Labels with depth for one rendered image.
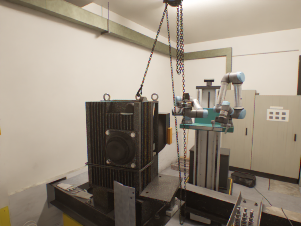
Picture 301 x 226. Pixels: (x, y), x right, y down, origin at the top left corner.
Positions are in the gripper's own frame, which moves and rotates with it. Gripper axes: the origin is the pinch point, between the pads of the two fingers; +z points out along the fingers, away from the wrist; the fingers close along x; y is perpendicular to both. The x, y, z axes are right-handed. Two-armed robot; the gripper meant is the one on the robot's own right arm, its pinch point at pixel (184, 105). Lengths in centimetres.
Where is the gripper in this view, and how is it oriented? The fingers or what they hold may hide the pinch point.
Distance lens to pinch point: 144.8
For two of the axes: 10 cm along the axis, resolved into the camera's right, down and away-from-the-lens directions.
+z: -2.9, 1.3, -9.5
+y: 0.4, 9.9, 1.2
